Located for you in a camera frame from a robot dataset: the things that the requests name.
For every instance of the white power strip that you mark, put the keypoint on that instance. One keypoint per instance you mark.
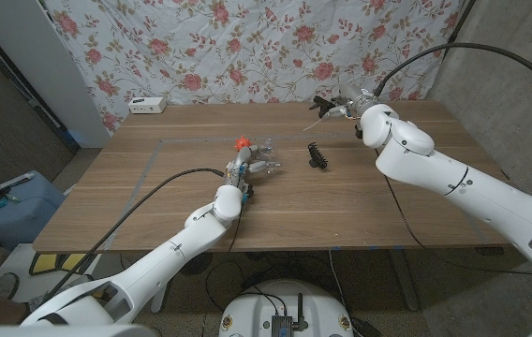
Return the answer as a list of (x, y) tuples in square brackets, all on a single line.
[(146, 105)]

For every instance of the orange spiky stress ball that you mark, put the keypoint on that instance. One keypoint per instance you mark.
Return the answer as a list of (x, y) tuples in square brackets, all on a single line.
[(242, 142)]

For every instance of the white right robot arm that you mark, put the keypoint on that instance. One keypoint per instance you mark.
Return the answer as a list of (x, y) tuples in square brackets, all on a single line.
[(458, 182)]

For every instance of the black hair clip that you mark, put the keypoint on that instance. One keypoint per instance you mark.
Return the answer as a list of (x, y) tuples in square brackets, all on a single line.
[(316, 158)]

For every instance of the black pole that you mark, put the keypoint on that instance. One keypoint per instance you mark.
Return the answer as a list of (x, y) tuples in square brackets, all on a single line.
[(458, 23)]

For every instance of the blue case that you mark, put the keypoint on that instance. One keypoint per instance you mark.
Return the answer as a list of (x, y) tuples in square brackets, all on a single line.
[(22, 210)]

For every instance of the floral backdrop cloth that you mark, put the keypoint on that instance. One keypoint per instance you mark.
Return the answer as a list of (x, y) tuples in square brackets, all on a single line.
[(256, 47)]

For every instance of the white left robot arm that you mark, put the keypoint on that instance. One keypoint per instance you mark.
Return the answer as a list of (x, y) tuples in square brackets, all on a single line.
[(167, 262)]

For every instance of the grey table leg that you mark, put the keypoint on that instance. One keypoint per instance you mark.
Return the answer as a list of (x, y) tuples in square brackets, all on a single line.
[(404, 281)]

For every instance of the yellow and black item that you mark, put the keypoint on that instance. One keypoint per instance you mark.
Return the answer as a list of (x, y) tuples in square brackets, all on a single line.
[(43, 263)]

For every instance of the clear plastic bottle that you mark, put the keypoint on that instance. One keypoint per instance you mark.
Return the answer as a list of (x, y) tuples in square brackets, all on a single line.
[(268, 152)]

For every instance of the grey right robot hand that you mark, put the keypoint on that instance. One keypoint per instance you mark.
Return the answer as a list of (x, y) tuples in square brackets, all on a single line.
[(355, 100)]

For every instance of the black trigger spray top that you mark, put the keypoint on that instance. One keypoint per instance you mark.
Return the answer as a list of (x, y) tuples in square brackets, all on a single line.
[(323, 105)]

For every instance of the black floor fan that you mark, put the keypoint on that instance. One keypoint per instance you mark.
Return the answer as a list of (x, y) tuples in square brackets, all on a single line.
[(198, 264)]

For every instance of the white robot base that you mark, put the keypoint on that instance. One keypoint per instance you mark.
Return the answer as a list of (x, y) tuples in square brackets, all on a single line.
[(256, 309)]

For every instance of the white table leg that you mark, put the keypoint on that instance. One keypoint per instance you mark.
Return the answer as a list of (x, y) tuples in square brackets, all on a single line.
[(158, 302)]

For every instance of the black antenna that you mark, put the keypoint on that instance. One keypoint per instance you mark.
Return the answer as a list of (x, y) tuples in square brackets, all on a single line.
[(300, 313)]

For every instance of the white panel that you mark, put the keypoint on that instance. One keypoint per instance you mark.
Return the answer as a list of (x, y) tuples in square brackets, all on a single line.
[(36, 56)]

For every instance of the white and black tool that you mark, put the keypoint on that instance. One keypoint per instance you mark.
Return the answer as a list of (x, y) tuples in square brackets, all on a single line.
[(10, 183)]

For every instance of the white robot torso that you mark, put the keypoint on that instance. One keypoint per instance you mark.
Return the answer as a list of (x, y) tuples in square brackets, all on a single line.
[(60, 331)]

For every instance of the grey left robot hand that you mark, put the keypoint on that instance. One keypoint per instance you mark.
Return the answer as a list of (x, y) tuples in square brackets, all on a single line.
[(242, 161)]

